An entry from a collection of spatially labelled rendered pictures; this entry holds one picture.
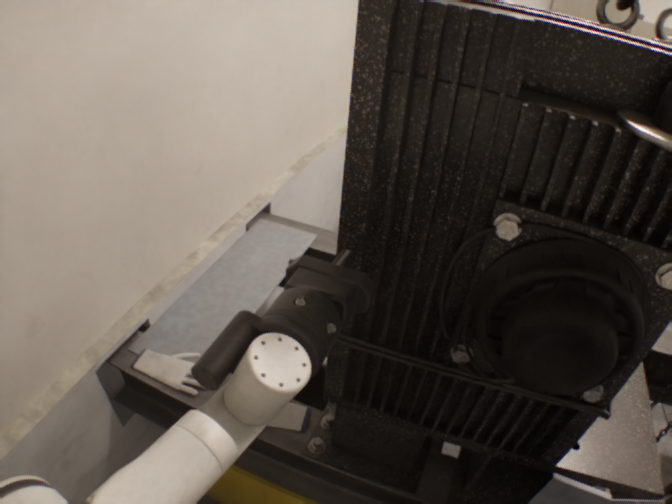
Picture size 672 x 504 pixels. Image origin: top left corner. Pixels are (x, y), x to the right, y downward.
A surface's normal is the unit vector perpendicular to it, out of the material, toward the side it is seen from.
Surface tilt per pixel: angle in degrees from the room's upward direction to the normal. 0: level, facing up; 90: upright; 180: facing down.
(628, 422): 0
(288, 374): 23
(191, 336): 0
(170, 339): 0
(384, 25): 90
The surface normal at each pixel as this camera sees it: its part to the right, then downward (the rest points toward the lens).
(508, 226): -0.37, 0.53
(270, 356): 0.43, -0.63
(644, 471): 0.07, -0.80
